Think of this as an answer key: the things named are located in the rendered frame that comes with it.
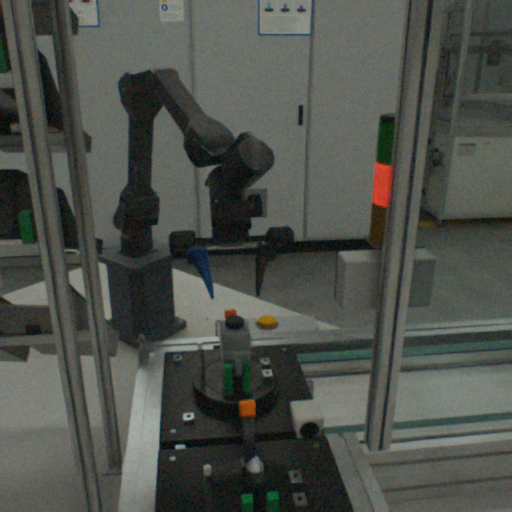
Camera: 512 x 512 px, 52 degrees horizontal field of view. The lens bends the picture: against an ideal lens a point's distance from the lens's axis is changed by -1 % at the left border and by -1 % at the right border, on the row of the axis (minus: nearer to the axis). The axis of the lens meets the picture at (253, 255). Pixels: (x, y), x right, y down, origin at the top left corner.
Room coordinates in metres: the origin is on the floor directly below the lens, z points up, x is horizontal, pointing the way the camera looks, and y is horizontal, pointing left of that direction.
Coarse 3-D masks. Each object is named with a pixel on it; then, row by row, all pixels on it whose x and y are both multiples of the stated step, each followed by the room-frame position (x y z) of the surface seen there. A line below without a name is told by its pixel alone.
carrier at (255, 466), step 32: (192, 448) 0.58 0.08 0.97; (224, 448) 0.58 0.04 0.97; (256, 448) 0.58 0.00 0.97; (288, 448) 0.58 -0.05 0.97; (320, 448) 0.58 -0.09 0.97; (160, 480) 0.52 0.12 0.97; (192, 480) 0.52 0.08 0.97; (224, 480) 0.50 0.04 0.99; (256, 480) 0.46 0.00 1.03; (288, 480) 0.50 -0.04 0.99; (320, 480) 0.52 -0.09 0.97
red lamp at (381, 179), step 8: (376, 168) 0.63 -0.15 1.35; (384, 168) 0.61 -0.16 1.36; (376, 176) 0.62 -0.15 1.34; (384, 176) 0.61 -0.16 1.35; (376, 184) 0.62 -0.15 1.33; (384, 184) 0.61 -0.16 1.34; (376, 192) 0.62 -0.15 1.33; (384, 192) 0.61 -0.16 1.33; (376, 200) 0.62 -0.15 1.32; (384, 200) 0.61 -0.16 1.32
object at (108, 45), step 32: (96, 0) 3.63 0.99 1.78; (128, 0) 3.66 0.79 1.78; (160, 0) 3.67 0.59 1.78; (96, 32) 3.63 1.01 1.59; (128, 32) 3.65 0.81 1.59; (160, 32) 3.68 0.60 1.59; (96, 64) 3.63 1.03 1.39; (128, 64) 3.65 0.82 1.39; (160, 64) 3.67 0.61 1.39; (192, 64) 3.71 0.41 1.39; (96, 96) 3.63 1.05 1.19; (96, 128) 3.63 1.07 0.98; (128, 128) 3.65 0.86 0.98; (160, 128) 3.67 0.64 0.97; (96, 160) 3.62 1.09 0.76; (160, 160) 3.67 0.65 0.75; (96, 192) 3.62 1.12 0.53; (160, 192) 3.67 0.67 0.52; (192, 192) 3.69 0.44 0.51; (96, 224) 3.62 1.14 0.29; (160, 224) 3.67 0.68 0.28; (192, 224) 3.69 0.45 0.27
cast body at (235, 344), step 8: (224, 320) 0.73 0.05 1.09; (232, 320) 0.72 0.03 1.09; (240, 320) 0.72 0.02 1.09; (224, 328) 0.71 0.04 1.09; (232, 328) 0.71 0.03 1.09; (240, 328) 0.71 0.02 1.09; (248, 328) 0.71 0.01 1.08; (224, 336) 0.69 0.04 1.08; (232, 336) 0.70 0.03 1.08; (240, 336) 0.70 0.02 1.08; (248, 336) 0.70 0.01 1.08; (224, 344) 0.69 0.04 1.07; (232, 344) 0.69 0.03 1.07; (240, 344) 0.70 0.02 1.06; (248, 344) 0.70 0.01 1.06; (224, 352) 0.69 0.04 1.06; (232, 352) 0.69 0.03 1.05; (240, 352) 0.69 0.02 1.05; (248, 352) 0.69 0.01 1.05; (224, 360) 0.69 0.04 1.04; (232, 360) 0.69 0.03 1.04; (240, 360) 0.68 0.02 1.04; (248, 360) 0.69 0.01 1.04; (240, 368) 0.67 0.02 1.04
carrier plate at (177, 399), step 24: (168, 360) 0.80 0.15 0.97; (192, 360) 0.80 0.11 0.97; (288, 360) 0.80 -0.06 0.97; (168, 384) 0.73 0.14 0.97; (288, 384) 0.73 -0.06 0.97; (168, 408) 0.66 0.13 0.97; (192, 408) 0.66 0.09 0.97; (264, 408) 0.66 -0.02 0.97; (288, 408) 0.66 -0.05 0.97; (168, 432) 0.61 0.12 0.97; (192, 432) 0.61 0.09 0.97; (216, 432) 0.61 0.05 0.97; (240, 432) 0.61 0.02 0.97; (264, 432) 0.61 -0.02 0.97; (288, 432) 0.61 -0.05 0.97
